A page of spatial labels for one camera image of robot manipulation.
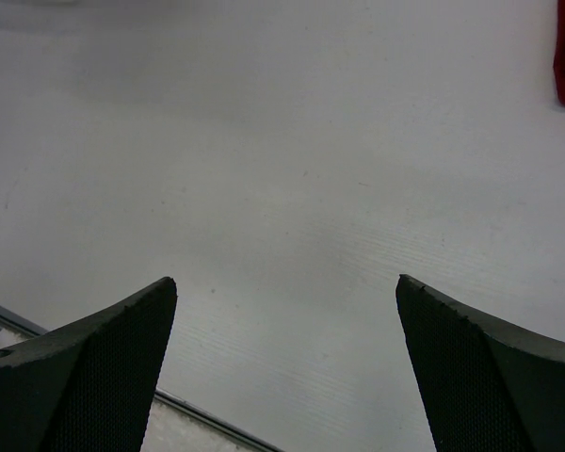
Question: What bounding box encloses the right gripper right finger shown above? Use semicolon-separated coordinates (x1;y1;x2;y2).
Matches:
395;274;565;451

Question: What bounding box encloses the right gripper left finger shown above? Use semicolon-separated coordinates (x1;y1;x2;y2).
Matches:
0;277;177;451

